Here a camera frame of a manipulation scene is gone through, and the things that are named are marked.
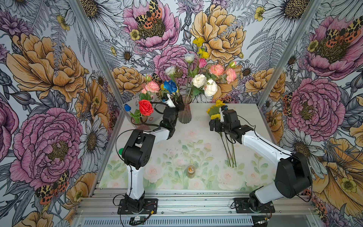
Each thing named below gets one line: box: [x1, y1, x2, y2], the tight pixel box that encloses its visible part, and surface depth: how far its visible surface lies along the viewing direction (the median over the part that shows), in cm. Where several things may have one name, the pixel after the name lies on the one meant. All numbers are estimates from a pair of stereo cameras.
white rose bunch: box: [164, 52, 218, 98], surface depth 75 cm
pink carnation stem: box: [138, 74, 161, 100], surface depth 76 cm
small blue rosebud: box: [123, 103, 132, 112], surface depth 83 cm
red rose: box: [138, 99, 154, 117], surface depth 70 cm
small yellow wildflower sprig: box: [192, 36, 209, 60], surface depth 88 cm
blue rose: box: [163, 79, 178, 95], surface depth 72 cm
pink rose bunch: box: [208, 61, 237, 85], surface depth 73 cm
